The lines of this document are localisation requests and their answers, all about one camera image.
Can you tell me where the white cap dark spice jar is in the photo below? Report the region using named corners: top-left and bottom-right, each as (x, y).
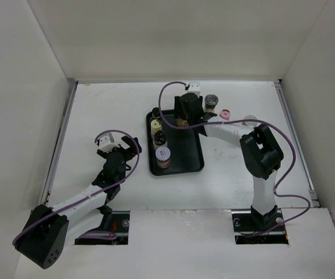
top-left (155, 146), bottom-right (171, 169)

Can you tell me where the purple cable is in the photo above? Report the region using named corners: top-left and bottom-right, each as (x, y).
top-left (159, 81), bottom-right (311, 238)
top-left (12, 129), bottom-right (142, 244)

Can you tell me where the black top grinder bottle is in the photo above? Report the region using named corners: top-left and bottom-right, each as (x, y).
top-left (153, 130), bottom-right (168, 151)

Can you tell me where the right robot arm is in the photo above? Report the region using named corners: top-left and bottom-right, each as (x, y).
top-left (174, 92), bottom-right (284, 231)

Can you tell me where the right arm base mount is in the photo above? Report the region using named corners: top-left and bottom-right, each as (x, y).
top-left (232, 206), bottom-right (289, 245)

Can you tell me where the pink cap seasoning shaker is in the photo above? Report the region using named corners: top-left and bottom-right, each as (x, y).
top-left (219, 109), bottom-right (231, 121)

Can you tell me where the yellow cap seasoning shaker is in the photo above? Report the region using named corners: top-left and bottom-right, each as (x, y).
top-left (150, 119), bottom-right (162, 137)

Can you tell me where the small dark cap bottle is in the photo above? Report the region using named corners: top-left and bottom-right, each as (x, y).
top-left (176, 118), bottom-right (189, 128)

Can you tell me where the blue label silver cap jar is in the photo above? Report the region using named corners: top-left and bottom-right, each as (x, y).
top-left (242, 115), bottom-right (258, 127)

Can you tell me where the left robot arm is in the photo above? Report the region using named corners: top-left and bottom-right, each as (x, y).
top-left (12, 131), bottom-right (142, 269)

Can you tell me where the black rectangular tray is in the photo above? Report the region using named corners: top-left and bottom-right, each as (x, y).
top-left (146, 112), bottom-right (204, 176)

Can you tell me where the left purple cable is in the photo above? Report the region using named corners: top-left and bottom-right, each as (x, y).
top-left (12, 129), bottom-right (142, 244)

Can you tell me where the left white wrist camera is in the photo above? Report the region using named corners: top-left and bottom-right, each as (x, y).
top-left (95, 133), bottom-right (118, 153)

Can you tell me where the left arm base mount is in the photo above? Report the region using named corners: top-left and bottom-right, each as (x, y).
top-left (74, 205), bottom-right (131, 246)

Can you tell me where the black cap pepper grinder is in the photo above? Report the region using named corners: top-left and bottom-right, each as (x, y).
top-left (204, 94), bottom-right (219, 113)

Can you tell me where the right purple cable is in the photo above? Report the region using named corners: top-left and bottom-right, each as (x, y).
top-left (159, 81), bottom-right (311, 238)

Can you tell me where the small brown spice bottle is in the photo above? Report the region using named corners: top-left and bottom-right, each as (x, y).
top-left (152, 107), bottom-right (161, 119)

